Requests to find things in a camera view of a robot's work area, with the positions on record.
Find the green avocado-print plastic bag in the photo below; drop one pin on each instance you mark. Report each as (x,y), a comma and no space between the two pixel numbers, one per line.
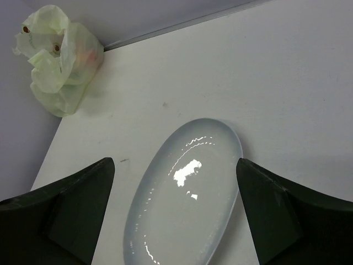
(65,57)

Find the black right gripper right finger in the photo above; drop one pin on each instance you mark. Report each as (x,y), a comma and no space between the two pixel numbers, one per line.
(291,223)

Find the white oval plate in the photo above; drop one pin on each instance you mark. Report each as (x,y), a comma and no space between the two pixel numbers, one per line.
(185,198)

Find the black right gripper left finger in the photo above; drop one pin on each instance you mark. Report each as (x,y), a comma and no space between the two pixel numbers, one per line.
(59,223)

